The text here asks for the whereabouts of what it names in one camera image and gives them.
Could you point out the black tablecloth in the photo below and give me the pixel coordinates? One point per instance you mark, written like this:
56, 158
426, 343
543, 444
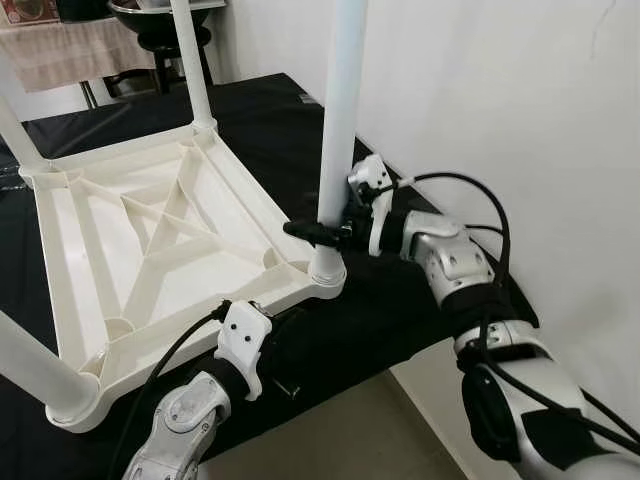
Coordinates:
270, 120

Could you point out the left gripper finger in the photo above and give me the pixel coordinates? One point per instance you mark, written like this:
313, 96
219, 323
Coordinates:
290, 322

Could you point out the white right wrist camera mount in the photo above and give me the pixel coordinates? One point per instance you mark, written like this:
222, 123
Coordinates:
375, 185

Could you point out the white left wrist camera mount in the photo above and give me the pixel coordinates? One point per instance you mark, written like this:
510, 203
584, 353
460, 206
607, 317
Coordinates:
243, 340

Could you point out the black stool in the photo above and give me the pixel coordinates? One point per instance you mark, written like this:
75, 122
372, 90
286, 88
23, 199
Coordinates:
165, 40

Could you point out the white plastic children table top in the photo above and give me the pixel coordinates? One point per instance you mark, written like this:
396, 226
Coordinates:
240, 200

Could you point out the grey tape piece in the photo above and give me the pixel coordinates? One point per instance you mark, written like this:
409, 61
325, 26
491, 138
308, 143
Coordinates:
305, 98

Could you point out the beige cloth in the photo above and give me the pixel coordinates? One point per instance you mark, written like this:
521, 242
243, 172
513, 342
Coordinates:
70, 50

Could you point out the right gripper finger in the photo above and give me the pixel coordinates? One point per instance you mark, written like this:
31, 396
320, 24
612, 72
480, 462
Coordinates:
315, 233

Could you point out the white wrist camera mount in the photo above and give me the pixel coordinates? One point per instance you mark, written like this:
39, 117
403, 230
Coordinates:
243, 340
375, 185

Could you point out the red printed box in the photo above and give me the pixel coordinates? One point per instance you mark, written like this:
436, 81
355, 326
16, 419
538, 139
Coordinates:
25, 10

